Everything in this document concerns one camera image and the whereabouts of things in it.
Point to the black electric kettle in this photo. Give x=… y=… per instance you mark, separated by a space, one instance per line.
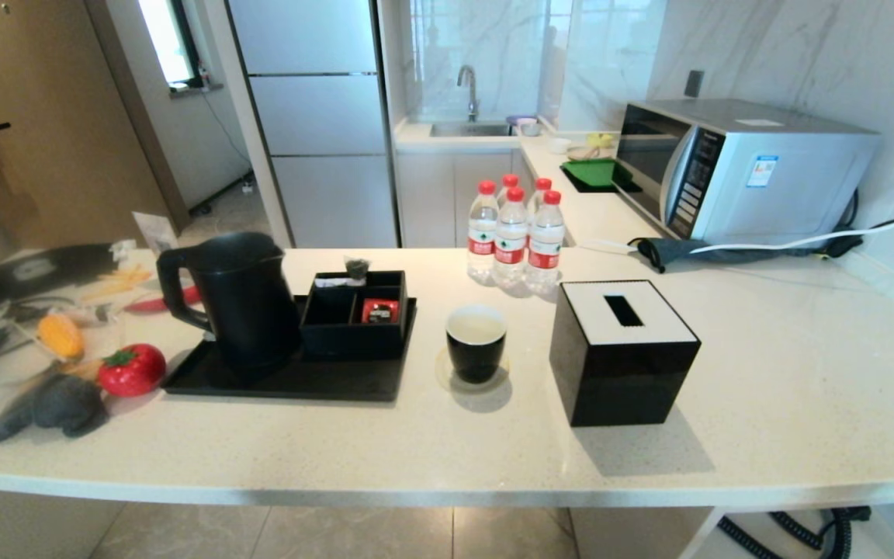
x=249 y=310

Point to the red coffee sachet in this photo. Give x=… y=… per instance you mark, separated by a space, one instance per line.
x=379 y=310

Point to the clear sachet of dark tea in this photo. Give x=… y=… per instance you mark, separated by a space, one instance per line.
x=356 y=268

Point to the water bottles red caps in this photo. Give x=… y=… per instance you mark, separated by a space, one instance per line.
x=482 y=233
x=545 y=248

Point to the water bottle red cap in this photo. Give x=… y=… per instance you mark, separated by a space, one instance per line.
x=542 y=185
x=511 y=244
x=508 y=182

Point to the black cup white inside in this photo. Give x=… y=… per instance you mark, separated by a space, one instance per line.
x=476 y=357

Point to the white base cabinet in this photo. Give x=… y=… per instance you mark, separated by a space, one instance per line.
x=431 y=194

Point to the clear round coaster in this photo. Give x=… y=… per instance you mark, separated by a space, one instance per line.
x=441 y=374

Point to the black compartment organizer box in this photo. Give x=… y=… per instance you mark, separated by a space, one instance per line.
x=350 y=341

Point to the steel kitchen sink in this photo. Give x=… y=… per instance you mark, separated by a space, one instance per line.
x=466 y=130

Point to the purple bowl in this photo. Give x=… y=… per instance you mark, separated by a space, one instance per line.
x=523 y=123

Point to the small white bowl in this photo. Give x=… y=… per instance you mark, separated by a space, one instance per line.
x=559 y=145

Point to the black serving tray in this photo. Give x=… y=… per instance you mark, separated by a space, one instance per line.
x=299 y=382

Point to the green plastic tray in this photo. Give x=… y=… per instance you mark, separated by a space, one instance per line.
x=590 y=171

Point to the chrome kitchen faucet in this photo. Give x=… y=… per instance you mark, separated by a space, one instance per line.
x=469 y=85

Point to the black tissue box white top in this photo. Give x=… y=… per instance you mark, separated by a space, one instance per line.
x=618 y=380

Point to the yellow bowl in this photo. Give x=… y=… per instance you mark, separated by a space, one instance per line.
x=601 y=140

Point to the small paper card sign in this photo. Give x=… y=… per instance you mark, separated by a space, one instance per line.
x=156 y=231

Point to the red toy chili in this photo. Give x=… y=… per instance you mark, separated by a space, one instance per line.
x=148 y=304

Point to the red toy tomato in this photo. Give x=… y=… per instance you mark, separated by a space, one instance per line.
x=133 y=371

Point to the silver microwave oven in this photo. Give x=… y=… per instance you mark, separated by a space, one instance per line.
x=788 y=186

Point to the window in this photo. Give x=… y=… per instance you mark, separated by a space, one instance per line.
x=164 y=39

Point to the yellow toy corn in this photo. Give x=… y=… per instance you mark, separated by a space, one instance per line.
x=60 y=335

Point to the printed placemat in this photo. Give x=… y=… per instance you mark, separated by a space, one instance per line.
x=36 y=272

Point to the grey wall outlet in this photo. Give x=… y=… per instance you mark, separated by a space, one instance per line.
x=694 y=84

